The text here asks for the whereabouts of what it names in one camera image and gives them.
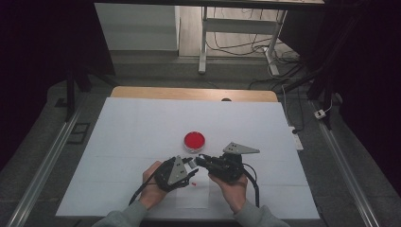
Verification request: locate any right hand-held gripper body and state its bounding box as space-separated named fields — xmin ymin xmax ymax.
xmin=203 ymin=141 xmax=261 ymax=184

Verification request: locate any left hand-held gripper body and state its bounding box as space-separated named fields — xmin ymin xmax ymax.
xmin=153 ymin=154 xmax=199 ymax=194

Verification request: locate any round red ink pad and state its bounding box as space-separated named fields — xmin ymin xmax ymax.
xmin=183 ymin=131 xmax=207 ymax=154

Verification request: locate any person's right hand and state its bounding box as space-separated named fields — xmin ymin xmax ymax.
xmin=207 ymin=172 xmax=249 ymax=215

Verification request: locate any person's left hand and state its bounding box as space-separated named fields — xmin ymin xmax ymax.
xmin=138 ymin=160 xmax=168 ymax=211

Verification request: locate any wooden table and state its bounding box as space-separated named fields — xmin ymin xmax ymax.
xmin=110 ymin=85 xmax=279 ymax=103

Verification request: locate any white power strip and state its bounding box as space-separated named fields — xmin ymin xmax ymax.
xmin=288 ymin=125 xmax=305 ymax=152

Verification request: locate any black floor plate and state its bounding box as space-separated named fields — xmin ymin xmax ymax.
xmin=66 ymin=122 xmax=92 ymax=145

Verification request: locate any black metal stand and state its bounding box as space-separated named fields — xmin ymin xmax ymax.
xmin=283 ymin=12 xmax=364 ymax=131
xmin=63 ymin=66 xmax=93 ymax=123

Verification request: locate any white panel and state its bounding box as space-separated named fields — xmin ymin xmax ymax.
xmin=94 ymin=2 xmax=180 ymax=52

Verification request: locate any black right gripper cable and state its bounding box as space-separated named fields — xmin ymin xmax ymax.
xmin=241 ymin=163 xmax=261 ymax=209

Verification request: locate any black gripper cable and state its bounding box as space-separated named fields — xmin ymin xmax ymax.
xmin=241 ymin=163 xmax=261 ymax=209
xmin=128 ymin=171 xmax=160 ymax=206

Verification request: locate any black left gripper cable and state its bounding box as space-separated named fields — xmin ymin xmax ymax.
xmin=128 ymin=171 xmax=160 ymax=206

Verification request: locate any aluminium floor rail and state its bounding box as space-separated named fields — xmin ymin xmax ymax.
xmin=309 ymin=99 xmax=383 ymax=227
xmin=5 ymin=103 xmax=87 ymax=227

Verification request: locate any tangle of floor cables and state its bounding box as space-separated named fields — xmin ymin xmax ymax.
xmin=205 ymin=6 xmax=305 ymax=91

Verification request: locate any white desk frame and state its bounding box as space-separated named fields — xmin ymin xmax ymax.
xmin=197 ymin=5 xmax=288 ymax=77

